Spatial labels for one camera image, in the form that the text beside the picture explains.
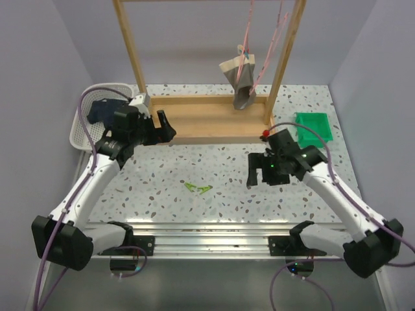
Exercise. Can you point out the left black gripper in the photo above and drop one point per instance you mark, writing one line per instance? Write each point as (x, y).
(159, 135)

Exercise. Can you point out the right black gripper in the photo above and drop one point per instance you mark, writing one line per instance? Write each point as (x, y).
(260, 160)

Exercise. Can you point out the green clothespin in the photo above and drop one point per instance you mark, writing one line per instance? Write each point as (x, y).
(190, 187)
(204, 189)

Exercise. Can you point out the navy blue underwear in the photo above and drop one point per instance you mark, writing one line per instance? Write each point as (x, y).
(103, 111)

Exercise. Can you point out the pink wire hanger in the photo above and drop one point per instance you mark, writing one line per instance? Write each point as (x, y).
(280, 24)

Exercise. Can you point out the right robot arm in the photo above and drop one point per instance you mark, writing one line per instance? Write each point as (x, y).
(369, 241)

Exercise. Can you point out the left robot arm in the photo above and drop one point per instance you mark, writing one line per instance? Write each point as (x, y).
(59, 238)

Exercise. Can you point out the grey beige underwear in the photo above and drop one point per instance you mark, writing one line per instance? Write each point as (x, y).
(241, 99)

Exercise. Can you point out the pink hanger on rack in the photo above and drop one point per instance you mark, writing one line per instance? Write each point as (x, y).
(245, 47)

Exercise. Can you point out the wooden clothes rack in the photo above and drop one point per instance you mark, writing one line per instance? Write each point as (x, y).
(212, 119)

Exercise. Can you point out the green plastic bin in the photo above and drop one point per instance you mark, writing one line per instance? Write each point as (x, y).
(317, 122)

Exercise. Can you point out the white plastic basket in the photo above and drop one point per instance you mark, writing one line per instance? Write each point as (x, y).
(77, 136)

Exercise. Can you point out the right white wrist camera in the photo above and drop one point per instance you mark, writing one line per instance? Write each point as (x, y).
(264, 135)

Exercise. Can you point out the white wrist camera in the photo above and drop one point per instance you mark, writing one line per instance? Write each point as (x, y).
(264, 135)
(141, 102)

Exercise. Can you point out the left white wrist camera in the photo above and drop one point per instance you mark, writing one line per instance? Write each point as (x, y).
(141, 102)

